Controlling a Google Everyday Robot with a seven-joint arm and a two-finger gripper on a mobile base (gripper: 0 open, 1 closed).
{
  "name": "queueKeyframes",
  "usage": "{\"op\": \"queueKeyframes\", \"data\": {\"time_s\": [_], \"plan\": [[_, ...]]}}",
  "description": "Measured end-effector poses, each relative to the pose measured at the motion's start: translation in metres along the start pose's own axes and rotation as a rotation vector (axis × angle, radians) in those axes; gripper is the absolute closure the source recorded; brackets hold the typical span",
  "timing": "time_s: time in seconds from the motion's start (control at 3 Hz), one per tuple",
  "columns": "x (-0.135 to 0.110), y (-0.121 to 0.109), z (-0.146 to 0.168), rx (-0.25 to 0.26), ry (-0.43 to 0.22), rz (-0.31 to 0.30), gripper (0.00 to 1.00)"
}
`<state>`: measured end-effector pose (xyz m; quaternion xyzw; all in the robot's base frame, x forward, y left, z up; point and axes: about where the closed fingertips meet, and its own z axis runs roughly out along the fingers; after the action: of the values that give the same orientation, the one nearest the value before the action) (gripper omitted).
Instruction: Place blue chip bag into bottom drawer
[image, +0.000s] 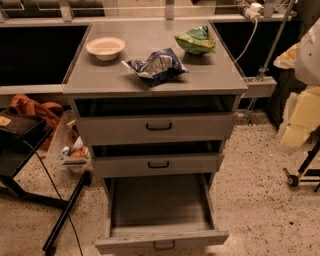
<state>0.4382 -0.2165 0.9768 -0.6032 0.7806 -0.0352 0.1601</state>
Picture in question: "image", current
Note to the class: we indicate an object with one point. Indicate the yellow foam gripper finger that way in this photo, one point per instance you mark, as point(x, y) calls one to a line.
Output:
point(301, 117)

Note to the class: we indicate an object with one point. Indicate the blue chip bag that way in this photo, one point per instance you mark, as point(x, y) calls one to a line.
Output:
point(160, 67)

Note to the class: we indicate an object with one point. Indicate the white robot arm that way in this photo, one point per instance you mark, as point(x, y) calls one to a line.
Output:
point(304, 57)

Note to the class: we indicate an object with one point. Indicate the green chip bag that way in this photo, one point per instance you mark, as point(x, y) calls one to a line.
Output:
point(196, 41)

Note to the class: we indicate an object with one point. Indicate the grey drawer cabinet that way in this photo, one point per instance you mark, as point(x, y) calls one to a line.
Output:
point(156, 109)

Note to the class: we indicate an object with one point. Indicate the top grey drawer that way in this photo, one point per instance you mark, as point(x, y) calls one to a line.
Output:
point(119, 130)

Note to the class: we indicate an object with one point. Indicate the grey drawer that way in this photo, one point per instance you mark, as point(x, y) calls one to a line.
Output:
point(119, 130)
point(153, 165)
point(159, 213)

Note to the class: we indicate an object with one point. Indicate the bottom grey drawer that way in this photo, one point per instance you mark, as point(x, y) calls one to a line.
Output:
point(159, 213)

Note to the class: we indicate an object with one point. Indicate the middle grey drawer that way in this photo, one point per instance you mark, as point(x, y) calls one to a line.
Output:
point(153, 165)

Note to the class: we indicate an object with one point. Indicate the black tripod leg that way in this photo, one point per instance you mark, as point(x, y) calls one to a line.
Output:
point(305, 173)

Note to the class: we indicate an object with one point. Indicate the white paper bowl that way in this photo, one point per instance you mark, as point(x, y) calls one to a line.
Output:
point(105, 48)

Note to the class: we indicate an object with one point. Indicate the clear plastic bin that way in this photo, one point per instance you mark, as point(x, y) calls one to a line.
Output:
point(64, 143)

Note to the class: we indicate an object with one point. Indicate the orange jacket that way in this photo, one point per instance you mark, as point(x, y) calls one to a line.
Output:
point(33, 110)

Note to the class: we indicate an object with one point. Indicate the black side stand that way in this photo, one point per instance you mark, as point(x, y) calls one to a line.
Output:
point(11, 164)

